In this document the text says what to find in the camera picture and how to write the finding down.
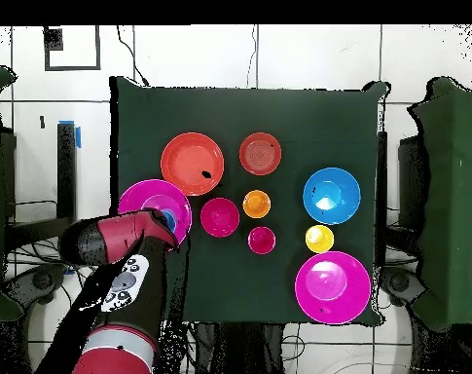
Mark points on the small red plastic bowl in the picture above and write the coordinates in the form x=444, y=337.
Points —
x=220, y=217

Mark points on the large orange plastic bowl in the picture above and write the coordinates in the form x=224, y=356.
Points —
x=188, y=163

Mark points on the blue plastic cup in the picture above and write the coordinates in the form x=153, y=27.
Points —
x=169, y=221

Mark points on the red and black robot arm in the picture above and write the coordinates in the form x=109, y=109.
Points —
x=118, y=237

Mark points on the orange plastic cup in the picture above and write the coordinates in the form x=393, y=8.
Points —
x=256, y=204

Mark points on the red plastic cup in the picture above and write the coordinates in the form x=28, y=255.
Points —
x=261, y=240

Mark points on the small orange plastic bowl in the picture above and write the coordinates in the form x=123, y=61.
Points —
x=260, y=154

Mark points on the large pink plastic bowl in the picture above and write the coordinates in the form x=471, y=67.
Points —
x=333, y=288
x=157, y=191

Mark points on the yellow plastic cup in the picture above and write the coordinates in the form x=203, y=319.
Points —
x=319, y=241

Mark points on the dark green tablecloth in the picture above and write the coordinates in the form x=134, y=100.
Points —
x=239, y=113

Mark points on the blue plastic bowl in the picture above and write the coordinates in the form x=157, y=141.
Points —
x=331, y=187

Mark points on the black metal stand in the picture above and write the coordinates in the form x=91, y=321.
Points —
x=66, y=175
x=382, y=194

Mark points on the grey office chair base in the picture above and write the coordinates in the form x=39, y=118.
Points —
x=41, y=280
x=399, y=284

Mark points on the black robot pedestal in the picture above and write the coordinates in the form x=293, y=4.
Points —
x=235, y=350

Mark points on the black square floor frame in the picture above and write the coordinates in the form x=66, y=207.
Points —
x=53, y=39

